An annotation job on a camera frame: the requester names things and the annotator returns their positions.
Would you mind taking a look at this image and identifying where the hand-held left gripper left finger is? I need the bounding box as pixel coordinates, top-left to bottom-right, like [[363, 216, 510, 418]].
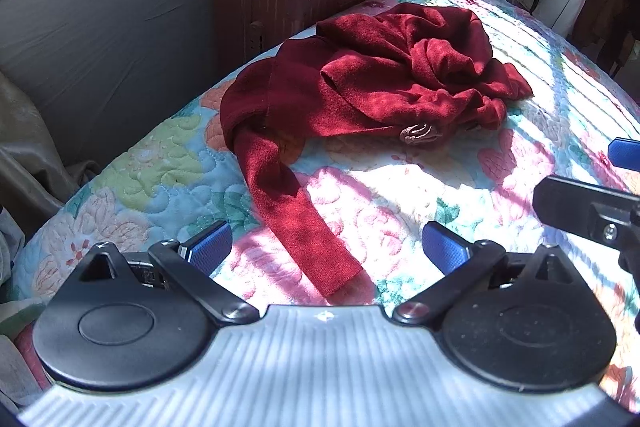
[[65, 221, 261, 326]]

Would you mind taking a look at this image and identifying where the beige crumpled cloth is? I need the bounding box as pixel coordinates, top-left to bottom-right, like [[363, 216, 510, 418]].
[[0, 72, 101, 228]]

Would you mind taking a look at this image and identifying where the red knit sweater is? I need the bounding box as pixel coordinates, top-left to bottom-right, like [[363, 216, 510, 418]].
[[220, 3, 533, 298]]

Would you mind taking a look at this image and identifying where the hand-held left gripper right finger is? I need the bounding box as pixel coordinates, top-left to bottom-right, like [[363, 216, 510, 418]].
[[392, 221, 576, 326]]

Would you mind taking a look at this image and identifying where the floral quilt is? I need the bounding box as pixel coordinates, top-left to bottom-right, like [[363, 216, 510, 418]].
[[10, 0, 640, 408]]

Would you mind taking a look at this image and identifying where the brown hanging garment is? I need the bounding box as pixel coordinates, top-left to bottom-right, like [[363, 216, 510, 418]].
[[575, 0, 640, 62]]

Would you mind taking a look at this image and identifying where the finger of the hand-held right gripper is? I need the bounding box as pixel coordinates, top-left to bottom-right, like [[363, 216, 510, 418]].
[[532, 175, 640, 253], [607, 138, 640, 172]]

